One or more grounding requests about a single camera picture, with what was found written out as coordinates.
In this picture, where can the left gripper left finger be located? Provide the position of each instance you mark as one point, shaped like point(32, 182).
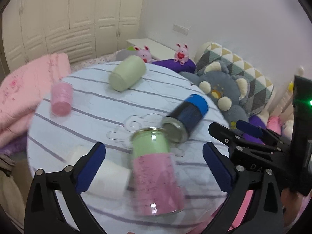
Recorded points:
point(43, 213)

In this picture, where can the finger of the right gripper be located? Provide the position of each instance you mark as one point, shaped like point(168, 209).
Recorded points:
point(231, 139)
point(267, 136)

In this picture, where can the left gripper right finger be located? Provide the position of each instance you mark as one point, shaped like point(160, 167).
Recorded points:
point(264, 212)

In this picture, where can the pink green glass jar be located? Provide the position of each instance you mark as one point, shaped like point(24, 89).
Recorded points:
point(156, 184)

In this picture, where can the white paper cup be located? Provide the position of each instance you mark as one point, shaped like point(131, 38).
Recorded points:
point(105, 179)

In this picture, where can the light green cup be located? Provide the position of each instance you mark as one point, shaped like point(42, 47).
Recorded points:
point(127, 73)

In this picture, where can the pink plastic cup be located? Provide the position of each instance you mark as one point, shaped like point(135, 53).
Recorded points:
point(61, 99)

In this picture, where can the person's right hand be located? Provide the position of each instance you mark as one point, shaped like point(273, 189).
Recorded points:
point(291, 203)

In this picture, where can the purple blanket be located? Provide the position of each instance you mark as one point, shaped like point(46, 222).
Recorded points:
point(255, 121)

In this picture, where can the pink blanket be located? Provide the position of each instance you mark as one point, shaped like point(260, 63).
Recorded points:
point(274, 124)

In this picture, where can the white plush toy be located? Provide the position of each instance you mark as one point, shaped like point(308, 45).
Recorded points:
point(287, 130)

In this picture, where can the white wooden bed headboard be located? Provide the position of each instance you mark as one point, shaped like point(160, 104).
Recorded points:
point(284, 108)

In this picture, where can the grey koala plush pillow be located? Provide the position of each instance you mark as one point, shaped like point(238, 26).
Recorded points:
point(228, 92)

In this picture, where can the dark blue glass jar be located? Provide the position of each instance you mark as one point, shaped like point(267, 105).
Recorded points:
point(183, 120)

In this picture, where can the striped white tablecloth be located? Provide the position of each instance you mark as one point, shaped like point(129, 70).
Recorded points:
point(101, 114)

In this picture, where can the purple cushion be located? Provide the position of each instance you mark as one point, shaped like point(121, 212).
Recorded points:
point(189, 66)

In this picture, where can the pink bunny plush right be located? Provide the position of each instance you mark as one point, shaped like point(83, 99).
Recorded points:
point(182, 54)

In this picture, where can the pink bunny plush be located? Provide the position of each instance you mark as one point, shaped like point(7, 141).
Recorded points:
point(182, 54)
point(144, 53)

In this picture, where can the white bedside table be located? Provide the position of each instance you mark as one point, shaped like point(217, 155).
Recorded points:
point(158, 51)

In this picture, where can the pink bunny plush left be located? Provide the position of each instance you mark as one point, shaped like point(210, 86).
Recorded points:
point(144, 53)

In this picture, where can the pink folded quilt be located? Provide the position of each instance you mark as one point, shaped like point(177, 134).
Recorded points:
point(23, 90)

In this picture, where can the grey round pillow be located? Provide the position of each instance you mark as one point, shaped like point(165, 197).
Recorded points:
point(124, 53)

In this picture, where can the cream white wardrobe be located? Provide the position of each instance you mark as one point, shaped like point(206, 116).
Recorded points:
point(82, 29)

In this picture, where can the white wall socket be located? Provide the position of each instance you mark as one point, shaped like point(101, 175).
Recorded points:
point(180, 29)

